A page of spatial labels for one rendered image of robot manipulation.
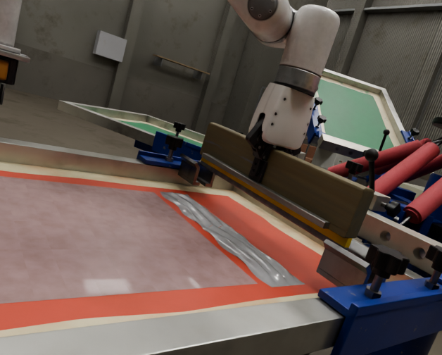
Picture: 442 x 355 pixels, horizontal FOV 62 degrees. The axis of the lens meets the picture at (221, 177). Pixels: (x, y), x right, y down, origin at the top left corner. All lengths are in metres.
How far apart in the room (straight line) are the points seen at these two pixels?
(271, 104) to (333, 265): 0.27
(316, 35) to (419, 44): 10.21
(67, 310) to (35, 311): 0.03
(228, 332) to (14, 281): 0.20
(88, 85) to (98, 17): 1.75
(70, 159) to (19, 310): 0.46
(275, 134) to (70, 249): 0.37
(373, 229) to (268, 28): 0.43
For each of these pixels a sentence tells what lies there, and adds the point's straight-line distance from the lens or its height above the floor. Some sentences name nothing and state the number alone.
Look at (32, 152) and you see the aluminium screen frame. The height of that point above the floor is 0.98.
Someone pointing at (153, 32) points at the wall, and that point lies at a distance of 11.25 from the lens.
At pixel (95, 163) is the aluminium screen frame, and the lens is 0.79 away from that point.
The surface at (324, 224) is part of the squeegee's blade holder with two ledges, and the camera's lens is 0.55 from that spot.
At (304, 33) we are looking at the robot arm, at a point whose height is 1.31.
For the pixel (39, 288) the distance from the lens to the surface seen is 0.40.
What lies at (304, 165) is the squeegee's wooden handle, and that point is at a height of 1.11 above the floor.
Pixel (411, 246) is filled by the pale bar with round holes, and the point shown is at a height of 1.02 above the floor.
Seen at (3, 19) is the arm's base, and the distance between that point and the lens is 0.98.
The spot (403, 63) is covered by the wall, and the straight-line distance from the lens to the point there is 10.84.
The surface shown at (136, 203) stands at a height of 0.96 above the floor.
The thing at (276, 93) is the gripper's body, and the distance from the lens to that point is 0.63.
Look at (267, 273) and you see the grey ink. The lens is 0.54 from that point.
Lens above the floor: 1.17
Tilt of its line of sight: 11 degrees down
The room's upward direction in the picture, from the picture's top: 17 degrees clockwise
